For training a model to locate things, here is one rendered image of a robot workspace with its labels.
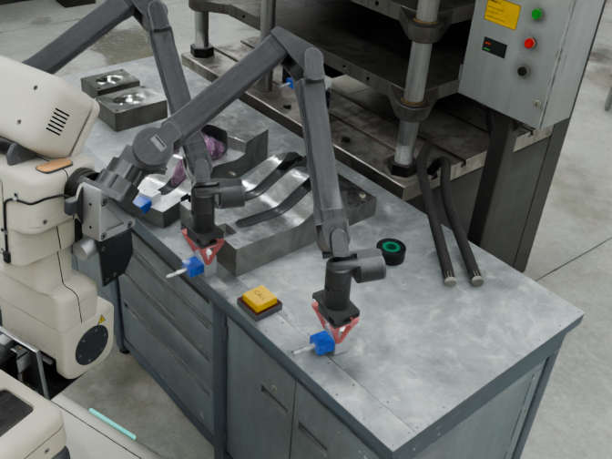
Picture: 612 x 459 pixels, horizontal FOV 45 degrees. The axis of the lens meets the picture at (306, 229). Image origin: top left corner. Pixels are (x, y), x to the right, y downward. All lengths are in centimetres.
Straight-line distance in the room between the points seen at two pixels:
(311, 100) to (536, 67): 77
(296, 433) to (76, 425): 67
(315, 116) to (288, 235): 45
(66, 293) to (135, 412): 101
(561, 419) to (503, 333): 104
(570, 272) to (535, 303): 158
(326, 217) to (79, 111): 54
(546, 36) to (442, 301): 76
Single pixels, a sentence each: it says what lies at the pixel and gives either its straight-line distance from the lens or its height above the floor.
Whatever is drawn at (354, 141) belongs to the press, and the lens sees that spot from 257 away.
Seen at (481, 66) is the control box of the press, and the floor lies 118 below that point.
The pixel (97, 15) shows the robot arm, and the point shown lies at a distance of 184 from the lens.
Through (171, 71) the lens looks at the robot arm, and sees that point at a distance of 180.
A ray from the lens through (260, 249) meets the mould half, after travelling 188.
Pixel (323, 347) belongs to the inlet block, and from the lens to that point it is 165.
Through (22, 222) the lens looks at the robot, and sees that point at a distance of 152.
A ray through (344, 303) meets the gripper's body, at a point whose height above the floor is 95.
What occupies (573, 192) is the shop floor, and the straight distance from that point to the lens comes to 416.
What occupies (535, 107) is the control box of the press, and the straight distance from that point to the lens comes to 215.
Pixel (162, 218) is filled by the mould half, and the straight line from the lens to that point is 204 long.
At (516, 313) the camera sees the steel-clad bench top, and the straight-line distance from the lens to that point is 190.
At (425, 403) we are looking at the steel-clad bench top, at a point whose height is 80.
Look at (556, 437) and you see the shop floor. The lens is 277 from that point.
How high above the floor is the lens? 198
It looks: 35 degrees down
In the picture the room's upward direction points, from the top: 5 degrees clockwise
